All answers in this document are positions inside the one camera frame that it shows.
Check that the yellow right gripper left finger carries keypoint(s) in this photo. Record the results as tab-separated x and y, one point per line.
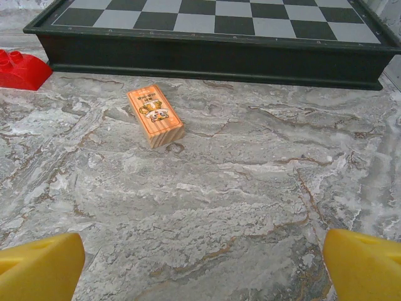
40	269

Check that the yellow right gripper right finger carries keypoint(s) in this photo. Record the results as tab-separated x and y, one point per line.
366	269

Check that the wooden block with tiger print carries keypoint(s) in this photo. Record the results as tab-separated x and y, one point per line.
155	114

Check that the red curved toy brick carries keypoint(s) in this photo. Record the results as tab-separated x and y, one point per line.
22	70

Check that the black grey chessboard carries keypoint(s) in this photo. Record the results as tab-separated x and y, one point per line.
219	59

